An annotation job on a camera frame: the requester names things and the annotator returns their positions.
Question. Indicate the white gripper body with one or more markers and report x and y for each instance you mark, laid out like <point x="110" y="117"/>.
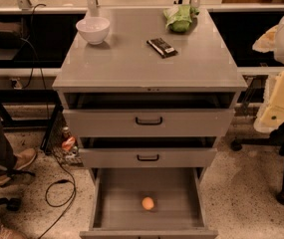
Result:
<point x="272" y="110"/>

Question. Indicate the orange fruit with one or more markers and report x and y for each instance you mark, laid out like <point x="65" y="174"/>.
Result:
<point x="148" y="203"/>

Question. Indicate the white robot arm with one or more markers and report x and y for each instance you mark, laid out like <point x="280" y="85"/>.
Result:
<point x="272" y="41"/>

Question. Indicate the grey metal drawer cabinet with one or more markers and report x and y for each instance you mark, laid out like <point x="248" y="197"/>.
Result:
<point x="126" y="63"/>

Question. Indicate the bottom grey drawer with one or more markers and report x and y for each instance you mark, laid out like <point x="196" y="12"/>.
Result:
<point x="117" y="206"/>

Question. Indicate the grey drawer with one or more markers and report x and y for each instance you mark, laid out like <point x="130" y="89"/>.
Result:
<point x="148" y="115"/>
<point x="117" y="206"/>
<point x="129" y="152"/>

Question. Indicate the middle grey drawer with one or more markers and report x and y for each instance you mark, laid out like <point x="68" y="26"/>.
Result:
<point x="129" y="152"/>

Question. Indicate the top grey drawer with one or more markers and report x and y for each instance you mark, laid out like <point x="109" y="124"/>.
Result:
<point x="148" y="115"/>

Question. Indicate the black snack bar wrapper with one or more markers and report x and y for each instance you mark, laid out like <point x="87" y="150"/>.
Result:
<point x="162" y="47"/>

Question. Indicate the green chip bag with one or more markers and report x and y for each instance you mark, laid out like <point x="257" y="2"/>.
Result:
<point x="179" y="17"/>

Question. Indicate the white ceramic bowl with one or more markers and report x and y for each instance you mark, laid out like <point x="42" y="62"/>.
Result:
<point x="94" y="30"/>

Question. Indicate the tan shoe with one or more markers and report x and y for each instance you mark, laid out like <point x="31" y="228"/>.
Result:
<point x="23" y="159"/>

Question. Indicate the dark bag on shelf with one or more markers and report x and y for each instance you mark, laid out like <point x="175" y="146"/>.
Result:
<point x="10" y="35"/>

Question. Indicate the wire basket with bottles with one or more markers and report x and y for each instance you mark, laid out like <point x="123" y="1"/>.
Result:
<point x="63" y="144"/>

